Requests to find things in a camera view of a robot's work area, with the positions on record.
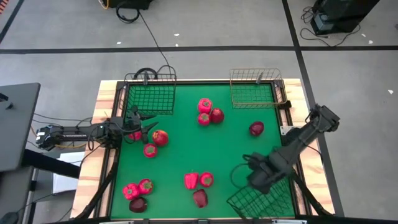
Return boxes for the black computer mouse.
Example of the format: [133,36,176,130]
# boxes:
[0,211,19,224]

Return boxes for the black support beam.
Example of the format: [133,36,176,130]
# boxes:
[21,149,81,180]

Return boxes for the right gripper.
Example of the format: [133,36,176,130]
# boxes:
[245,151,294,195]

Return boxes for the black diagonal support strut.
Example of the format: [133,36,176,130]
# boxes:
[292,172,332,217]
[74,149,121,220]

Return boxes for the small black wire basket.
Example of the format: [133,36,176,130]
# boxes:
[123,72,177,116]

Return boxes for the gold wire basket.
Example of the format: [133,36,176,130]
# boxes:
[229,68,289,110]

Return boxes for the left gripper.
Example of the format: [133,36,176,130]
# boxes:
[123,105,159,145]

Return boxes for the grey side table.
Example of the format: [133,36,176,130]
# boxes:
[0,82,41,174]

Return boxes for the red yellow apple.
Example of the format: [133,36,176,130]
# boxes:
[152,129,170,147]

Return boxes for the thick black cable loop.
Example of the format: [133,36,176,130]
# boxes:
[132,67,159,80]

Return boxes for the green table mat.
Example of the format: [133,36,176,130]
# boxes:
[110,82,296,220]

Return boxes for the black floor box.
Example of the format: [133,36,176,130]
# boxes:
[107,0,155,10]

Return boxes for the tangled black floor cables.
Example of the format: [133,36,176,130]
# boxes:
[300,6,361,47]

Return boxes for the black equipment case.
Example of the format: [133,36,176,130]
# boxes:
[310,0,381,35]

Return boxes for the white box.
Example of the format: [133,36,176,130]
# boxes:
[52,151,85,194]

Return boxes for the long black floor cable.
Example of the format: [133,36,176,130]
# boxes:
[115,1,177,78]

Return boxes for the large black wire basket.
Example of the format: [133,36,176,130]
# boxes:
[226,179,295,218]

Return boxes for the dark red apple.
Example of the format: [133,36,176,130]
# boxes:
[249,121,265,137]
[192,189,209,208]
[210,108,225,124]

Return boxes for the dark maroon apple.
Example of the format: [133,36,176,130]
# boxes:
[129,197,148,214]

